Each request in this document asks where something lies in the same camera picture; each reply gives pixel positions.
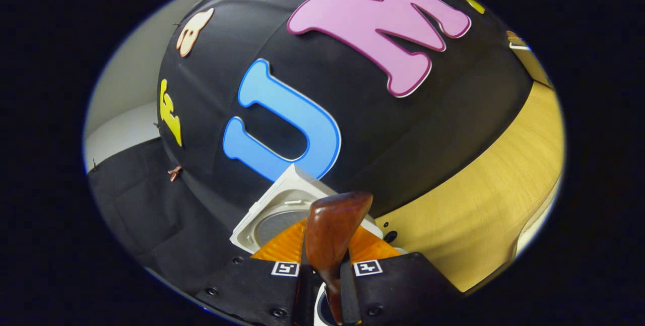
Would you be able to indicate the black table grommet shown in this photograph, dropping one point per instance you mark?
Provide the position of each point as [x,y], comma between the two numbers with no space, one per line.
[389,236]

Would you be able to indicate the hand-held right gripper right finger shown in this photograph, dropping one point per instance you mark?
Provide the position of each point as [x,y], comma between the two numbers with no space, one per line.
[347,296]

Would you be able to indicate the copper cloth clip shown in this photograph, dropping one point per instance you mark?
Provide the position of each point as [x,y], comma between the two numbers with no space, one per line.
[175,172]

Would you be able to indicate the black backdrop cloth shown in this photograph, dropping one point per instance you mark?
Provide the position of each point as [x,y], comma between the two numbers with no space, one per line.
[403,129]

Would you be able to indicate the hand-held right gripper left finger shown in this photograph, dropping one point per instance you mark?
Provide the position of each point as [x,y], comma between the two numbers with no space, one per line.
[302,290]

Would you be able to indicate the brown wooden spoon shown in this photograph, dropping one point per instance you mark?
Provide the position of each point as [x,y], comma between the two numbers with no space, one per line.
[332,230]

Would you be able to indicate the white rice cooker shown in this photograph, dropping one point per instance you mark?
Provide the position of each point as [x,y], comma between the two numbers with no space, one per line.
[282,200]

